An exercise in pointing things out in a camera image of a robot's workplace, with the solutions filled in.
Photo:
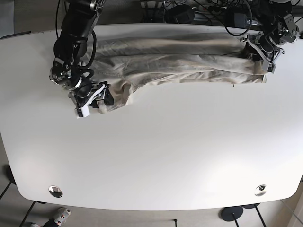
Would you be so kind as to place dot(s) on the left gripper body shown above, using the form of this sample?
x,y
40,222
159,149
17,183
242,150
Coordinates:
x,y
267,50

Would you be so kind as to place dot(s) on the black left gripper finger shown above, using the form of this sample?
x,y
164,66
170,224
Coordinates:
x,y
249,53

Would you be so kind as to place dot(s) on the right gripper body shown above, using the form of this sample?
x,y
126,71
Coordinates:
x,y
85,94

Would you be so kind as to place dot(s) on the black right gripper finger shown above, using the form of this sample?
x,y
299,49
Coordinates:
x,y
107,97
94,104

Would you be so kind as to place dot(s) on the beige grey T-shirt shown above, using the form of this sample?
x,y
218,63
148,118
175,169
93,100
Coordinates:
x,y
130,63

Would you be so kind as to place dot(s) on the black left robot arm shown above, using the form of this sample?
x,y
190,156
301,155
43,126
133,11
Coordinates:
x,y
275,20

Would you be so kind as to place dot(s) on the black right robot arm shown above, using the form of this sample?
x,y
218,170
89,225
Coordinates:
x,y
74,52

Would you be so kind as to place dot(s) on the black power adapter box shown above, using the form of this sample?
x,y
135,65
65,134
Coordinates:
x,y
180,14

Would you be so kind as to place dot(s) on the left silver table grommet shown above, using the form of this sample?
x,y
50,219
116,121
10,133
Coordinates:
x,y
55,191

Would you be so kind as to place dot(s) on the silver table grommet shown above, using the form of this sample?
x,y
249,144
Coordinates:
x,y
260,190
55,191

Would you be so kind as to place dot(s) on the white orange sneaker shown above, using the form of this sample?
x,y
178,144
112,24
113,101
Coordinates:
x,y
61,216

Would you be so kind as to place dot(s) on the black trousers of person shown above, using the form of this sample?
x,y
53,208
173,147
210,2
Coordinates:
x,y
49,223

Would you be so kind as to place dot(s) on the right silver table grommet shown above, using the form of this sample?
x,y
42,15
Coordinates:
x,y
260,190

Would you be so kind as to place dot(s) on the black round stand base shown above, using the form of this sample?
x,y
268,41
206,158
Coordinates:
x,y
230,214

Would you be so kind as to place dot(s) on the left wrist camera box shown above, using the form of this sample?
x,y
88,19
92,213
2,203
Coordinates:
x,y
268,67

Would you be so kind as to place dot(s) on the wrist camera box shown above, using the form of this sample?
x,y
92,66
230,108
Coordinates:
x,y
268,67
82,112

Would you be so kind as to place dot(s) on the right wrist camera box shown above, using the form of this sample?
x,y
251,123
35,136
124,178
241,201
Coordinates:
x,y
82,112

